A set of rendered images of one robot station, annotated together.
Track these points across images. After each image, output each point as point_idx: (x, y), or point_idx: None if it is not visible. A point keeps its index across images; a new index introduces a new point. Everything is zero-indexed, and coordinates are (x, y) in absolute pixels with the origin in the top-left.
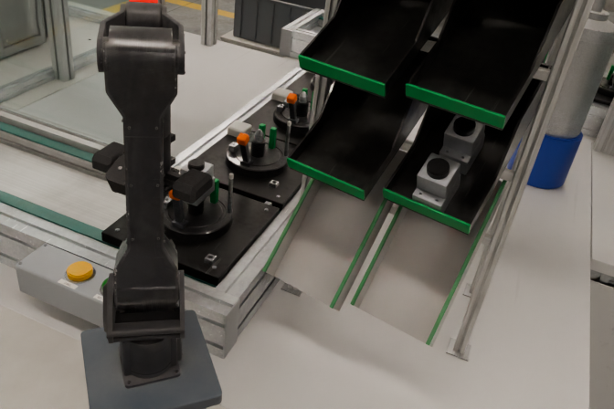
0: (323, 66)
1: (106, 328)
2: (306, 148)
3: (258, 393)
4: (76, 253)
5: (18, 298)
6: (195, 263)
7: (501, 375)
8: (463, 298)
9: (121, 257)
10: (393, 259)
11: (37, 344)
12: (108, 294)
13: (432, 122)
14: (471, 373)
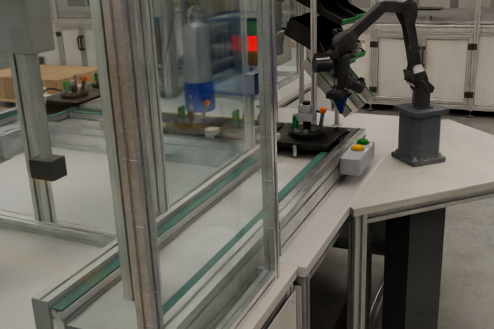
0: (348, 19)
1: (428, 91)
2: None
3: (378, 147)
4: (344, 151)
5: (353, 189)
6: (339, 131)
7: (346, 120)
8: None
9: (423, 66)
10: None
11: (378, 181)
12: (426, 79)
13: None
14: (348, 123)
